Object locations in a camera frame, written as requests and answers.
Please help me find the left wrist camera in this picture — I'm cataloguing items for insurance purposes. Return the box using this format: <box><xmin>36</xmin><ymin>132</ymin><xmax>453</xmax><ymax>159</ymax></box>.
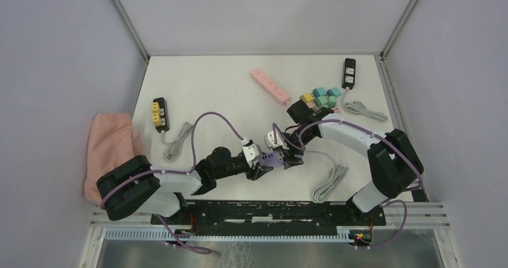
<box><xmin>242</xmin><ymin>143</ymin><xmax>262</xmax><ymax>168</ymax></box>

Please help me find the teal USB charger plug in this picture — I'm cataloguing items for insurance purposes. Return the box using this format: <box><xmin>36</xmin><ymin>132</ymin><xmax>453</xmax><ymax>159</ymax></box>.
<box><xmin>312</xmin><ymin>87</ymin><xmax>326</xmax><ymax>98</ymax></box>
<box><xmin>326</xmin><ymin>87</ymin><xmax>341</xmax><ymax>98</ymax></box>

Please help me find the yellow cube plug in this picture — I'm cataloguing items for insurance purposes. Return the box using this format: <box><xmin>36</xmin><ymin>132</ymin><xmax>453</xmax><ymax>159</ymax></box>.
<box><xmin>300</xmin><ymin>93</ymin><xmax>315</xmax><ymax>104</ymax></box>

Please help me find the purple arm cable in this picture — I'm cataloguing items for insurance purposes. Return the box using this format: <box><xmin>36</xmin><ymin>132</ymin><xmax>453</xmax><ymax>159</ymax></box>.
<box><xmin>99</xmin><ymin>112</ymin><xmax>251</xmax><ymax>255</ymax></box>
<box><xmin>272</xmin><ymin>119</ymin><xmax>424</xmax><ymax>250</ymax></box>

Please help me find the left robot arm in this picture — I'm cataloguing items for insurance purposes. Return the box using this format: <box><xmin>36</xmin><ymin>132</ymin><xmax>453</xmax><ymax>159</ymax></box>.
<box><xmin>96</xmin><ymin>144</ymin><xmax>283</xmax><ymax>224</ymax></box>

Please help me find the purple power strip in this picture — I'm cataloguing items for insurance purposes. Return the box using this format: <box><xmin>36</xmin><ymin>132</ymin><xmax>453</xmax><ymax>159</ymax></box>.
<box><xmin>259</xmin><ymin>151</ymin><xmax>285</xmax><ymax>168</ymax></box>

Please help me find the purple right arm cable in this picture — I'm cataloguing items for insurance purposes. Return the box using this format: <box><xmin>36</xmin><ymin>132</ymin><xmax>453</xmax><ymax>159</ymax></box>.
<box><xmin>272</xmin><ymin>119</ymin><xmax>424</xmax><ymax>250</ymax></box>

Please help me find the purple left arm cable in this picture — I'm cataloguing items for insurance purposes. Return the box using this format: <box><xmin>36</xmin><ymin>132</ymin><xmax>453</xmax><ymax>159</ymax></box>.
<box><xmin>99</xmin><ymin>112</ymin><xmax>251</xmax><ymax>255</ymax></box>

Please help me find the green cube plug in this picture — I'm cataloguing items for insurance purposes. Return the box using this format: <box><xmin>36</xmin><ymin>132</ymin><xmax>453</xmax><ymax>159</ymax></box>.
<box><xmin>327</xmin><ymin>96</ymin><xmax>337</xmax><ymax>110</ymax></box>
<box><xmin>314</xmin><ymin>95</ymin><xmax>328</xmax><ymax>108</ymax></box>

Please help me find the black power strip green USB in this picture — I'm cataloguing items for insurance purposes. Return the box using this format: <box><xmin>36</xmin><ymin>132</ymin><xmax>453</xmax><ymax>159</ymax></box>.
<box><xmin>341</xmin><ymin>58</ymin><xmax>356</xmax><ymax>90</ymax></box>

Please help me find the yellow charger plug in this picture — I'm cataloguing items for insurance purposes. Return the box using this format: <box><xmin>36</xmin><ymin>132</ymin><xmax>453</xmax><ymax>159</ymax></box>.
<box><xmin>152</xmin><ymin>113</ymin><xmax>162</xmax><ymax>127</ymax></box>
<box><xmin>152</xmin><ymin>102</ymin><xmax>160</xmax><ymax>113</ymax></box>

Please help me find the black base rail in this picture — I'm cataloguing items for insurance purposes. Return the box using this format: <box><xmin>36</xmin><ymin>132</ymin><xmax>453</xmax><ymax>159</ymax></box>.
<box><xmin>165</xmin><ymin>200</ymin><xmax>386</xmax><ymax>236</ymax></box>

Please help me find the white slotted cable duct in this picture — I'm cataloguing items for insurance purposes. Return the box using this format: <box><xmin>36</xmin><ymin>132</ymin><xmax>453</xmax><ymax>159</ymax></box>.
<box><xmin>104</xmin><ymin>227</ymin><xmax>353</xmax><ymax>243</ymax></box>

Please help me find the pink cloth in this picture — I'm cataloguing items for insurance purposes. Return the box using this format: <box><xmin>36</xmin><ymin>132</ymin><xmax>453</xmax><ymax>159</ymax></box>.
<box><xmin>84</xmin><ymin>113</ymin><xmax>144</xmax><ymax>206</ymax></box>

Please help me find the pink power strip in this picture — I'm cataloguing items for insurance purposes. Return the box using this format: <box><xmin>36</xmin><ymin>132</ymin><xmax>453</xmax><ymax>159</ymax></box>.
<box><xmin>250</xmin><ymin>69</ymin><xmax>290</xmax><ymax>105</ymax></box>

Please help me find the small black power strip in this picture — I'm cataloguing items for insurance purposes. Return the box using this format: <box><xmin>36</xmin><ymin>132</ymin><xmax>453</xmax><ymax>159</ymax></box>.
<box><xmin>152</xmin><ymin>97</ymin><xmax>170</xmax><ymax>133</ymax></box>

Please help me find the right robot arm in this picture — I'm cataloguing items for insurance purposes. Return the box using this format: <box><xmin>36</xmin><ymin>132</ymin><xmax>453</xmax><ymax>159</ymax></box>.
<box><xmin>265</xmin><ymin>100</ymin><xmax>424</xmax><ymax>225</ymax></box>

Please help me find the grey cable of purple strip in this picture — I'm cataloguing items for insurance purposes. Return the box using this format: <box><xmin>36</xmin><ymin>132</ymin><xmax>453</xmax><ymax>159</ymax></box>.
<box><xmin>303</xmin><ymin>150</ymin><xmax>349</xmax><ymax>204</ymax></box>

